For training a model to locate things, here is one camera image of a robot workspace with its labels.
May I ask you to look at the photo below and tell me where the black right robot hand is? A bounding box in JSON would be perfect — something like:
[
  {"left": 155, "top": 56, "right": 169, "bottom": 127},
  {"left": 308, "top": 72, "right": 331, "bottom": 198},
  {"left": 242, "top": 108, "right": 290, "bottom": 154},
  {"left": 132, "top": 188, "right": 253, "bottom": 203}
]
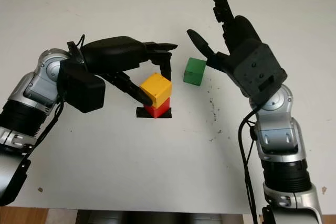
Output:
[{"left": 186, "top": 0, "right": 263, "bottom": 72}]

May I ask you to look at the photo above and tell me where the black tape strip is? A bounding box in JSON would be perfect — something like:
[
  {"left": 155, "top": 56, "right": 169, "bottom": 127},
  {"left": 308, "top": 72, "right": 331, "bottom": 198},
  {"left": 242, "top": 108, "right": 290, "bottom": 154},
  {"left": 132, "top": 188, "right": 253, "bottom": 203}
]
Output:
[{"left": 136, "top": 106, "right": 173, "bottom": 120}]

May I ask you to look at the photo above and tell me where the green wooden cube block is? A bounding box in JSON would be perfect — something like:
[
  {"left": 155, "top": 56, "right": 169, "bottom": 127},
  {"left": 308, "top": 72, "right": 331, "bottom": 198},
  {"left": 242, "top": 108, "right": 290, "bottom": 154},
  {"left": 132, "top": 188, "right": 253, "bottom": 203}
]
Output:
[{"left": 183, "top": 57, "right": 207, "bottom": 86}]

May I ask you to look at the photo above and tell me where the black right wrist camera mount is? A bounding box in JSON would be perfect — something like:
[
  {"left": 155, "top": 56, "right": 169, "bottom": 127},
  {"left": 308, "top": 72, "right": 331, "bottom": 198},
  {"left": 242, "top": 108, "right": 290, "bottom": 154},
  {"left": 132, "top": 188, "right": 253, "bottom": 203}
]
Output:
[{"left": 232, "top": 39, "right": 287, "bottom": 105}]

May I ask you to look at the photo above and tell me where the dark robot torso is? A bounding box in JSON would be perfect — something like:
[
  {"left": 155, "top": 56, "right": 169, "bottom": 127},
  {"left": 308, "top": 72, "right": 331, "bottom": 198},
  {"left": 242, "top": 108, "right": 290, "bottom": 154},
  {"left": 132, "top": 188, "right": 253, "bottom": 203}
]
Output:
[{"left": 76, "top": 209, "right": 244, "bottom": 224}]

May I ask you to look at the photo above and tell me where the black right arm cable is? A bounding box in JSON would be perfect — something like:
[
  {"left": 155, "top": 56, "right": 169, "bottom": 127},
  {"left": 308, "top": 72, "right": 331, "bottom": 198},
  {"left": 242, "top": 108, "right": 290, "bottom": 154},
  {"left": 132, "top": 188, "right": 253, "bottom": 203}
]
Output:
[{"left": 237, "top": 108, "right": 260, "bottom": 224}]

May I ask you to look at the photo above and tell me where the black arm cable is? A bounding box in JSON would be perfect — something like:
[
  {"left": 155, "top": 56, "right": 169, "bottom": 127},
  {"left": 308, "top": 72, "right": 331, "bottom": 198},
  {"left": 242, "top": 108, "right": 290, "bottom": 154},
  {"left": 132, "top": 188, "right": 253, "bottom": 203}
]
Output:
[
  {"left": 23, "top": 34, "right": 87, "bottom": 159},
  {"left": 237, "top": 108, "right": 260, "bottom": 224}
]

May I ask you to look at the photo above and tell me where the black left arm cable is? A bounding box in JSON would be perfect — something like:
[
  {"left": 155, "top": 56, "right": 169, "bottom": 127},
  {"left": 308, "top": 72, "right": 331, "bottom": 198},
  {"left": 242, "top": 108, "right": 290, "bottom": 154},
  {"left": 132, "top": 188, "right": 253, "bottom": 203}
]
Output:
[{"left": 23, "top": 34, "right": 87, "bottom": 159}]

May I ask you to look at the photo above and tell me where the yellow wooden cube block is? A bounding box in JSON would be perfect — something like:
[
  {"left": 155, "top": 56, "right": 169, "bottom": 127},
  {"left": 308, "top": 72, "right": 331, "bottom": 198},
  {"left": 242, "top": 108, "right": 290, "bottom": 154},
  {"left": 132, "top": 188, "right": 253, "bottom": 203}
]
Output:
[{"left": 139, "top": 72, "right": 173, "bottom": 109}]

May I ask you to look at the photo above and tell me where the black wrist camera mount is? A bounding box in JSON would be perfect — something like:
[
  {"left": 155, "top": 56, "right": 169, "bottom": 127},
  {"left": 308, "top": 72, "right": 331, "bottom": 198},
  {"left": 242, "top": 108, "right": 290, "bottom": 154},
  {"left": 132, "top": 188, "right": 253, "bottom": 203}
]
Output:
[
  {"left": 59, "top": 60, "right": 106, "bottom": 114},
  {"left": 232, "top": 39, "right": 287, "bottom": 105}
]

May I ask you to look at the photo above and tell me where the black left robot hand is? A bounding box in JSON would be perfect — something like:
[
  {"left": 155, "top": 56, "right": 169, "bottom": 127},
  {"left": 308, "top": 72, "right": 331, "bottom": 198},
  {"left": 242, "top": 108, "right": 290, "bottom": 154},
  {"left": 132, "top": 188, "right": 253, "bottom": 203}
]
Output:
[{"left": 81, "top": 36, "right": 179, "bottom": 106}]

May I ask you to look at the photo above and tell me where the red wooden cube block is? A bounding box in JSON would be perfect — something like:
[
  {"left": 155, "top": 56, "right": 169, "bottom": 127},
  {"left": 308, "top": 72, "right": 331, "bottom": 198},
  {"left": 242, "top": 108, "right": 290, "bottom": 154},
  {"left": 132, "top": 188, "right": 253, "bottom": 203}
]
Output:
[{"left": 143, "top": 97, "right": 171, "bottom": 119}]

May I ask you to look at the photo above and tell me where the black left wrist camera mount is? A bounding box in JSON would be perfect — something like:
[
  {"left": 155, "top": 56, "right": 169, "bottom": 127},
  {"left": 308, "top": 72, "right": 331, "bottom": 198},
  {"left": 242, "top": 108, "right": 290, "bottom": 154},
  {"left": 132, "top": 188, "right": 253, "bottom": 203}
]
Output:
[{"left": 59, "top": 60, "right": 106, "bottom": 114}]

